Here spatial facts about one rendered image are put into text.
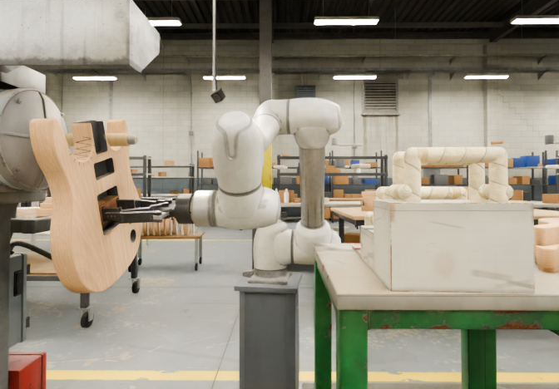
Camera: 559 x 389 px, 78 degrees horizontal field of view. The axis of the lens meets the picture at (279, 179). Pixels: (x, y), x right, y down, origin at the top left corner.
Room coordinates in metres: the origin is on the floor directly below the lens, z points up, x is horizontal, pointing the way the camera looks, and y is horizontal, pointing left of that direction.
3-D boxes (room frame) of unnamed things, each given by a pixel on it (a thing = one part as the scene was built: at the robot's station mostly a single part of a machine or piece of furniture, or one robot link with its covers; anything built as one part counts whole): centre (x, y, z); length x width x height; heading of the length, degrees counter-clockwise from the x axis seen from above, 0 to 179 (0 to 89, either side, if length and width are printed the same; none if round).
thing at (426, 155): (0.69, -0.35, 1.20); 0.20 x 0.03 x 0.03; 87
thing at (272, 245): (1.61, 0.03, 0.87); 0.18 x 0.16 x 0.22; 84
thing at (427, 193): (0.85, -0.36, 1.12); 0.20 x 0.03 x 0.03; 87
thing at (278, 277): (1.62, 0.06, 0.73); 0.22 x 0.18 x 0.06; 82
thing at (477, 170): (0.77, -0.44, 1.15); 0.03 x 0.03 x 0.09
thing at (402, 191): (0.74, -0.26, 1.12); 0.11 x 0.03 x 0.03; 178
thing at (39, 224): (1.06, 0.70, 1.02); 0.19 x 0.04 x 0.04; 179
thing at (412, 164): (0.69, -0.27, 1.15); 0.03 x 0.03 x 0.09
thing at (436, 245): (0.74, -0.35, 1.02); 0.27 x 0.15 x 0.17; 88
